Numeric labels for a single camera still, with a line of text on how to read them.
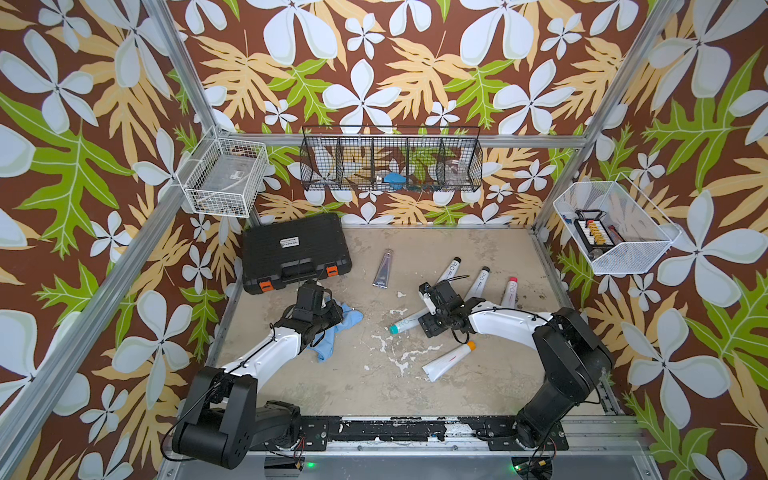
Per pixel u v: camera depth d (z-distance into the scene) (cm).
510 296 98
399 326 90
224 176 84
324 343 85
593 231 83
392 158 98
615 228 82
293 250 107
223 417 41
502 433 74
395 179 96
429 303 79
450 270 105
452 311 72
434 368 84
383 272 105
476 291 101
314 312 70
